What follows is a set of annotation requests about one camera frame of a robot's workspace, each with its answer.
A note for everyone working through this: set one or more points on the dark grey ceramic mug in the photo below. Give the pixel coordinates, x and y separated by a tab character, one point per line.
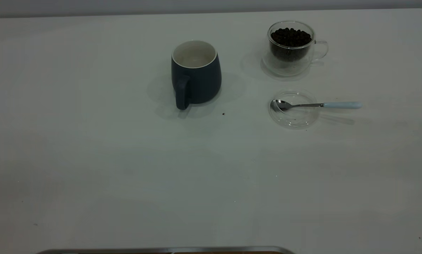
203	84

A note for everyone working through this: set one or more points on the pile of coffee beans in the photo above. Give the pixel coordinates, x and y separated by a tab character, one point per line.
290	38

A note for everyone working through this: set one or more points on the clear glass saucer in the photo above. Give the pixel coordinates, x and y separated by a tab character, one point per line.
295	120

